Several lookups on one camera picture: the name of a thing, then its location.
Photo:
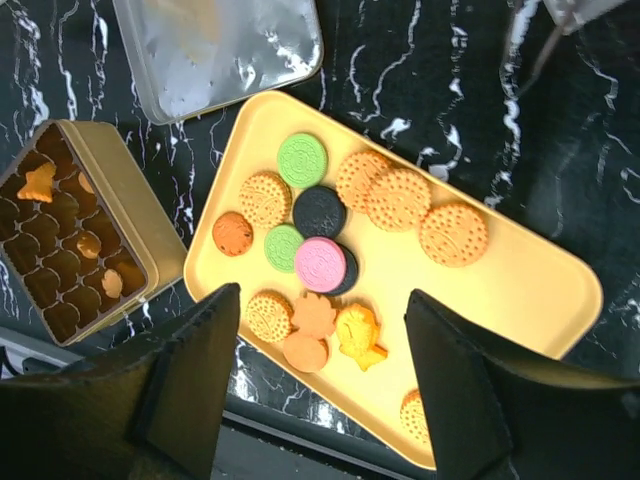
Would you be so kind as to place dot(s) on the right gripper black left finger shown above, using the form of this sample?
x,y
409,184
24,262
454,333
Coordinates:
x,y
153,403

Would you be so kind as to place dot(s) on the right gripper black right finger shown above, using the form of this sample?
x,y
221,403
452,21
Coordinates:
x,y
498,410

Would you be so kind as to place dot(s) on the orange flower cookie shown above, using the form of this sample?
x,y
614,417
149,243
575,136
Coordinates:
x,y
88,245

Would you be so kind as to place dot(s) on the brown compartment cookie box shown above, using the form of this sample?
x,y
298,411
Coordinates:
x,y
98,187

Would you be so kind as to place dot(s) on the yellow cookie tray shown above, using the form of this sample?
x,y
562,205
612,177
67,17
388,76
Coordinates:
x,y
523,288

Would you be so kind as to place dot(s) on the orange fish cookie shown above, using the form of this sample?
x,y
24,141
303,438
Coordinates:
x,y
39,184

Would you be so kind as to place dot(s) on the silver tin lid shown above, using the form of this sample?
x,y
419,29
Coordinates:
x,y
188,58

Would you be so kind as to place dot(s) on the round tan biscuit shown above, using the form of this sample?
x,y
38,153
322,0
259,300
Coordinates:
x,y
413,418

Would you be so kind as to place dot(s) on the pink macaron cookie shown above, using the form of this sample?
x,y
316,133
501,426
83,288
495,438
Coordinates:
x,y
320,264

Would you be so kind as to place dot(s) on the black sandwich cookie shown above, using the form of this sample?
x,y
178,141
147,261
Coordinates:
x,y
319,212

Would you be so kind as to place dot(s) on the green macaron cookie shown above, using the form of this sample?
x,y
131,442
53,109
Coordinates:
x,y
302,160

